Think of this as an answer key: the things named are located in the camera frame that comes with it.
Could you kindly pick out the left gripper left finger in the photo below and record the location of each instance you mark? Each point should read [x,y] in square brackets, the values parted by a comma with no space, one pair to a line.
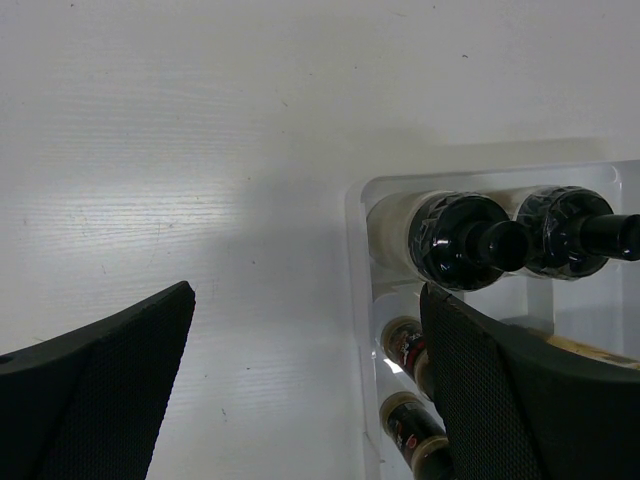
[89,404]

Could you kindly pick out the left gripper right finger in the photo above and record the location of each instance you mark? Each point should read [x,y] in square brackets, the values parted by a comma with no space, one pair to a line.
[515,407]

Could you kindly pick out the round stopper bottle white powder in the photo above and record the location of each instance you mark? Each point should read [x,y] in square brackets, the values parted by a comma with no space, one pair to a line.
[462,241]

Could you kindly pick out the black cap spice jar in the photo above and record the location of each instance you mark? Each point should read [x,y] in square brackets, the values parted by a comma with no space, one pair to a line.
[406,366]

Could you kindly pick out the tall gold band grinder bottle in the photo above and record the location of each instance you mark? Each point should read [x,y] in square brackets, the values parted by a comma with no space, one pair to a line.
[585,350]

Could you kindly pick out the white compartment organizer tray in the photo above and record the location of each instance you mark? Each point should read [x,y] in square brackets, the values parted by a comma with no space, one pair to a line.
[601,310]

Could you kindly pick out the round stopper bottle brown spice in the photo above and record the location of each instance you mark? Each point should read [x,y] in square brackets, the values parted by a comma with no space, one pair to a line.
[574,231]

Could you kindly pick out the dark spice jar black lid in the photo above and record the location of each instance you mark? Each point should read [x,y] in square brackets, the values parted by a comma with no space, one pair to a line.
[420,440]

